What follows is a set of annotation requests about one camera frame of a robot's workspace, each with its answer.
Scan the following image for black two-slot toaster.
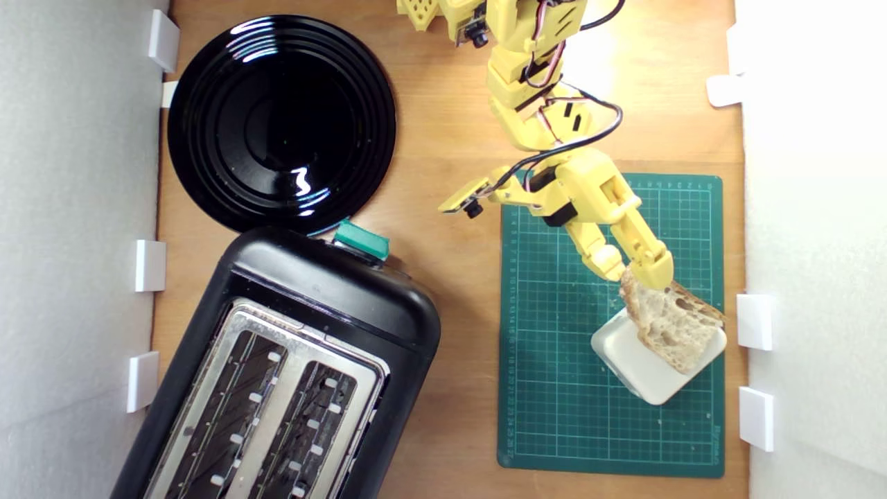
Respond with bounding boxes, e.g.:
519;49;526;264
111;225;442;499

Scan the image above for black round plate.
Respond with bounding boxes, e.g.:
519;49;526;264
167;14;397;235

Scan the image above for brown bread slice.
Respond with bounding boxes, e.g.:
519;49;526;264
619;267;728;376

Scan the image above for white square block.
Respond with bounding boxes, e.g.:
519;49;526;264
590;307;728;407

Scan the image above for green toaster lever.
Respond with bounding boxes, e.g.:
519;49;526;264
333;219;391;263

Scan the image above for green cutting mat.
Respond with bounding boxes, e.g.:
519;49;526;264
497;168;726;479

